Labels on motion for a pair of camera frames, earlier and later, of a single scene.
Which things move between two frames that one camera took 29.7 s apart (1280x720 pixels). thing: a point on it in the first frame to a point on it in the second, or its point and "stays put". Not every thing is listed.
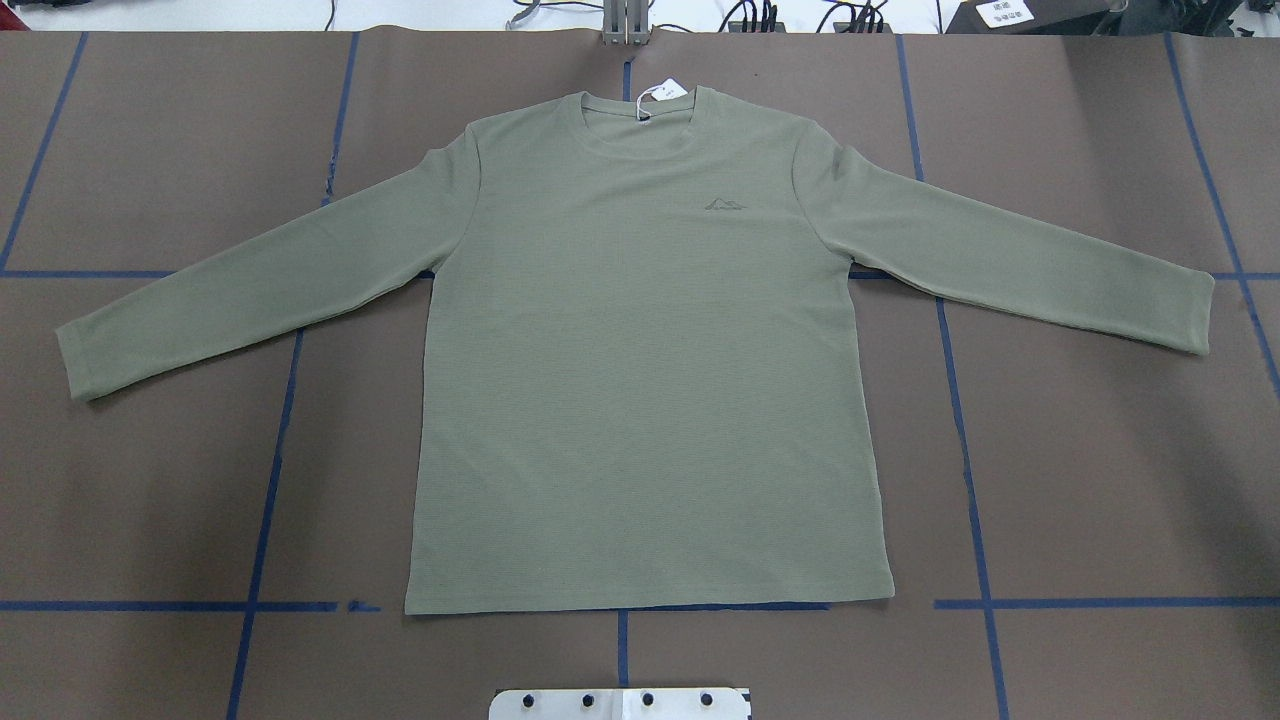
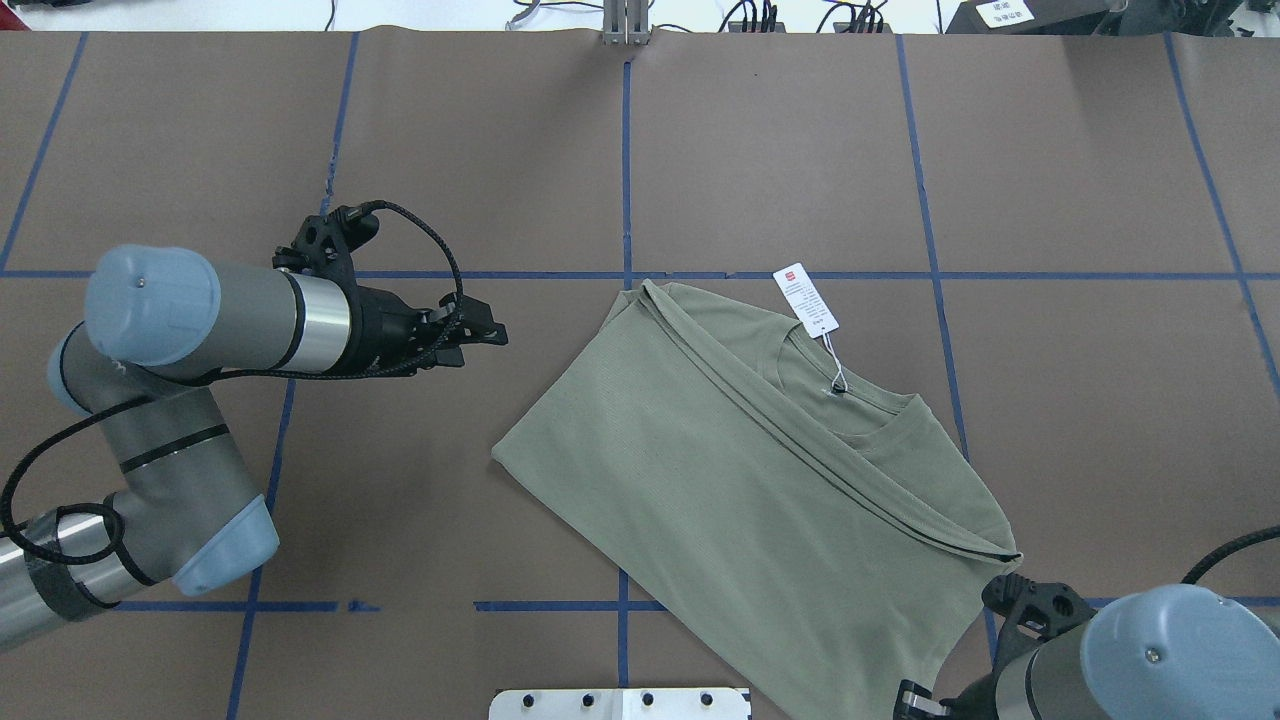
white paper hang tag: [670, 89] to [807, 301]
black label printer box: [1035, 17] stays put
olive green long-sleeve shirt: [641, 378] to [815, 539]
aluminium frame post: [626, 22] stays put
